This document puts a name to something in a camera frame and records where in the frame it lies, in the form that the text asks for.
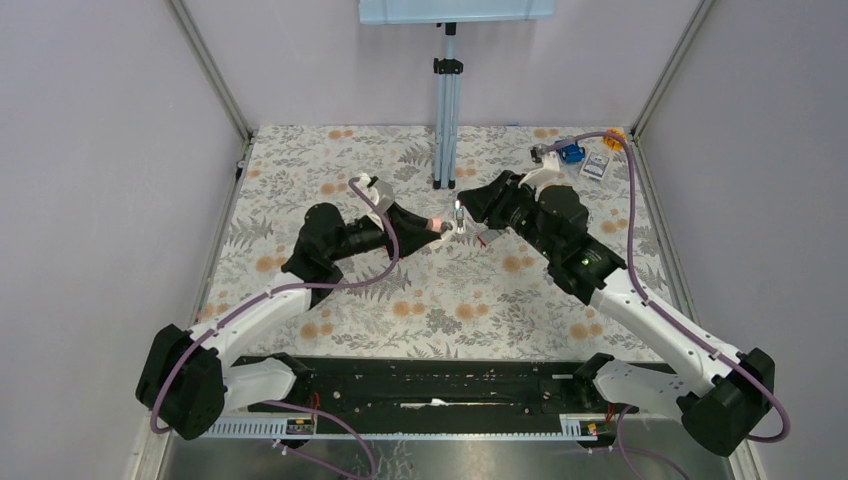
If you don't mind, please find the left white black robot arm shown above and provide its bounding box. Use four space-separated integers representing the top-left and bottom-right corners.
135 203 456 440

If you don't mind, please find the light blue tripod stand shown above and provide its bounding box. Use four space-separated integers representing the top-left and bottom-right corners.
432 22 464 189

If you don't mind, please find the blue toy car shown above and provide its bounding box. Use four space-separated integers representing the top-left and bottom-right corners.
556 143 586 165

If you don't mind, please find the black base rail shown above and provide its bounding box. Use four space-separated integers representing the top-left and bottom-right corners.
182 355 710 439

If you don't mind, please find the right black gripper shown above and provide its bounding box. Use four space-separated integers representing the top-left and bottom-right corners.
456 170 559 261

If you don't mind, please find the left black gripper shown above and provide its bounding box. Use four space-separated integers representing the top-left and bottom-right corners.
327 202 440 262

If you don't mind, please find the purple cable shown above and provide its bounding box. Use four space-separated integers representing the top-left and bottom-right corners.
148 176 402 437
543 131 792 444

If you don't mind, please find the light blue board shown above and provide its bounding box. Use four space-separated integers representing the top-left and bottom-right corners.
358 0 556 25

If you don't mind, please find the floral patterned table mat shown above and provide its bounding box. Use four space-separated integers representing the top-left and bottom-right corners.
198 126 656 362

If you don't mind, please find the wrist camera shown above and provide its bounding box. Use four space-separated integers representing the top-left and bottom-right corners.
519 145 561 188
356 174 395 213

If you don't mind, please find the orange round toy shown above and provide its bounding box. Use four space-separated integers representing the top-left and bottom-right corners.
602 128 627 152

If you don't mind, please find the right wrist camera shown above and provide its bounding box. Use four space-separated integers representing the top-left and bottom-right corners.
519 145 561 188

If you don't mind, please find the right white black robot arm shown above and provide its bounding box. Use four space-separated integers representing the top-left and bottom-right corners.
458 171 776 457

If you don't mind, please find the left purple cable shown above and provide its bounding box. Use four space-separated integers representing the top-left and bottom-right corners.
148 176 402 437

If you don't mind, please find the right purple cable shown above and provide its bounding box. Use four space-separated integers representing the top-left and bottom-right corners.
543 131 792 444

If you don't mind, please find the open staple box tray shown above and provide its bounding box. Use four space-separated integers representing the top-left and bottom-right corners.
477 229 504 248

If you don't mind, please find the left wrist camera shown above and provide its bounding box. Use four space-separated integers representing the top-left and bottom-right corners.
356 174 395 213

